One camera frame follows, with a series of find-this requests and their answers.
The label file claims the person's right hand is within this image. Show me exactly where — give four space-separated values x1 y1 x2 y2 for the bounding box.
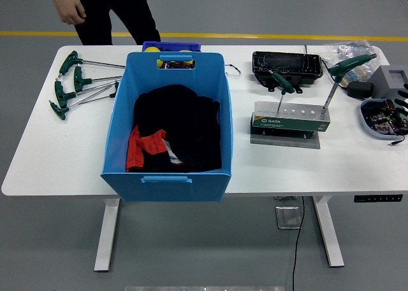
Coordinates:
52 0 87 26

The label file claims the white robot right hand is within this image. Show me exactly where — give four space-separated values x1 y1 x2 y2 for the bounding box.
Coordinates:
393 82 408 117

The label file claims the large green T-handle hex key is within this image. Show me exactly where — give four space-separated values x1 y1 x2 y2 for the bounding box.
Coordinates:
321 53 378 116

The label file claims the green metal hex key holder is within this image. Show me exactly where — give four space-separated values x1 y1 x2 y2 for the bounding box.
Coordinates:
249 100 332 150

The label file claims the blue plastic storage box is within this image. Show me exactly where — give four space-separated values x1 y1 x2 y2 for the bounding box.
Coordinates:
100 51 235 203

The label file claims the grey foam block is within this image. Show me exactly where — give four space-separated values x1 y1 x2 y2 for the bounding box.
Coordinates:
369 64 408 100

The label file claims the pile of dark batteries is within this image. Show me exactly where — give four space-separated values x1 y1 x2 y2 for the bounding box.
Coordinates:
365 99 408 136

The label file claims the black power adapter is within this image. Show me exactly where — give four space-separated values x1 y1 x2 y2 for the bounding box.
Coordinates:
346 81 374 100

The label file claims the pale blue tray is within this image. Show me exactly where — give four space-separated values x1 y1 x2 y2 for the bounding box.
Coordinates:
359 98 408 141

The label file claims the person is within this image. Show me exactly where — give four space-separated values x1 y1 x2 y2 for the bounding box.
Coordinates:
37 0 162 46

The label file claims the clear plastic bag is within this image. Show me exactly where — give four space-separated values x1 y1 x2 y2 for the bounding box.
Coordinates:
324 39 382 82

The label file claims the black table control panel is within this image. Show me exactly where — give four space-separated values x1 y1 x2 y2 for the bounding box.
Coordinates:
353 194 404 204

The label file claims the dark blue plastic bin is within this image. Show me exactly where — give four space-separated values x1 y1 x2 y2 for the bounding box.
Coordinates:
141 41 202 53

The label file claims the black plastic case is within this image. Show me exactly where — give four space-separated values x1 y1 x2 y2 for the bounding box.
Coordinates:
252 51 324 94

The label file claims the black cloth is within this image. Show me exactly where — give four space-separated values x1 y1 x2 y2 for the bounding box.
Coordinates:
133 84 223 173

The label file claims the white table leg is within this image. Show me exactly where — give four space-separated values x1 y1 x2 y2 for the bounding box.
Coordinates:
93 197 121 273
311 195 346 268

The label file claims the red cloth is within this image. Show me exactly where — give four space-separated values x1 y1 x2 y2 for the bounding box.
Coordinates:
125 124 168 173

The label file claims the metal floor plate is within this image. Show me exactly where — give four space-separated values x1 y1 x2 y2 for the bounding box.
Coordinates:
274 204 303 230

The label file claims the white garment tag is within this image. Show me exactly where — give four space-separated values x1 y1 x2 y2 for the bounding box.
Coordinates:
163 139 183 165

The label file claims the silver wire carabiner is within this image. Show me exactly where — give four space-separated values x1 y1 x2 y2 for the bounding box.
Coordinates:
224 64 242 80

